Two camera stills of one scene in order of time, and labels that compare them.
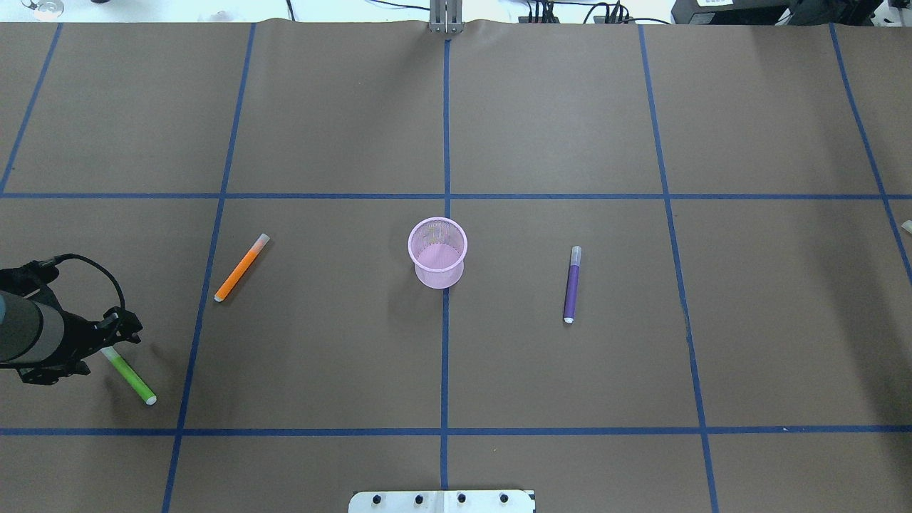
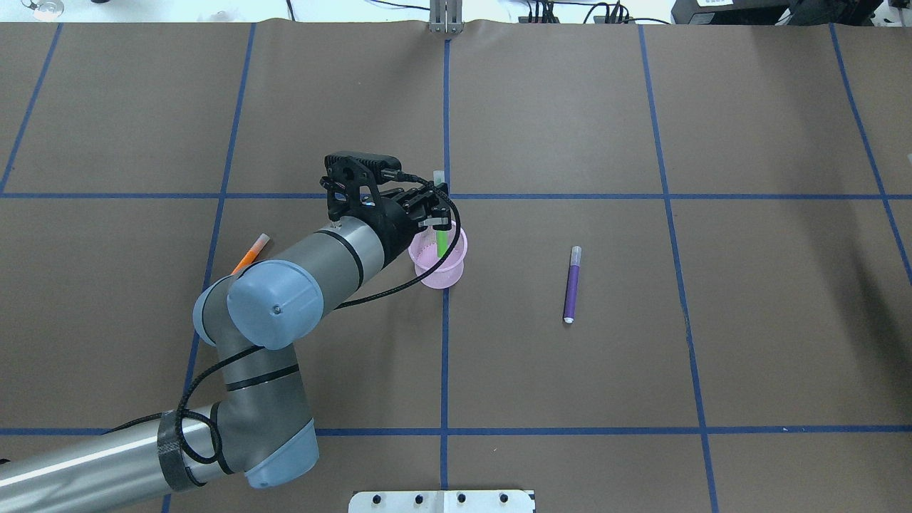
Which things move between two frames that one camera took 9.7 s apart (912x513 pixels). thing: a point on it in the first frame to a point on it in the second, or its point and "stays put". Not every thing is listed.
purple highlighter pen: [573, 283] stays put
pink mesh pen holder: [437, 246] stays put
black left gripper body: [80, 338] to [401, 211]
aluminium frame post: [446, 16] stays put
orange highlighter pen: [245, 264] stays put
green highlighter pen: [129, 375] to [442, 235]
